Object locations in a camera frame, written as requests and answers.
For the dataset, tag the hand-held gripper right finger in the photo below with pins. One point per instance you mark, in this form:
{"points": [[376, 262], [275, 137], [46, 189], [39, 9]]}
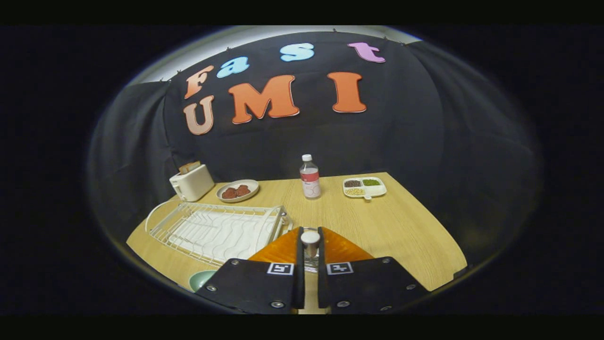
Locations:
{"points": [[322, 264]]}

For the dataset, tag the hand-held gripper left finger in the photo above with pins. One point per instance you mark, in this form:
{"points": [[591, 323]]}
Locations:
{"points": [[300, 264]]}

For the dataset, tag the light green plate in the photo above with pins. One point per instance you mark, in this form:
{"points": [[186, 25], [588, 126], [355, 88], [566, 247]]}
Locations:
{"points": [[200, 279]]}

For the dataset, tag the beige plate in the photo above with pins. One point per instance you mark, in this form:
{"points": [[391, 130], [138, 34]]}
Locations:
{"points": [[252, 186]]}

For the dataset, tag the clear plastic water bottle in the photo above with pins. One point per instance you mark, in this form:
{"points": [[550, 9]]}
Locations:
{"points": [[310, 182]]}

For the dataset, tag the white divided tray with beans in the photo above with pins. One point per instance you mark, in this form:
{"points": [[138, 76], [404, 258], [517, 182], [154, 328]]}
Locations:
{"points": [[375, 190]]}

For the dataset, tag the brown meat piece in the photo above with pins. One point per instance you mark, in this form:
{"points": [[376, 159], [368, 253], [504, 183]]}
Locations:
{"points": [[229, 193], [243, 190]]}

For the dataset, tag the white toaster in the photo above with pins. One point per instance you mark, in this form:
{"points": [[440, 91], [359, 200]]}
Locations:
{"points": [[193, 184]]}

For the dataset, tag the toast slices in toaster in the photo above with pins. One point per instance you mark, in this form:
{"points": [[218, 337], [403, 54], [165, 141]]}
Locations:
{"points": [[189, 167]]}

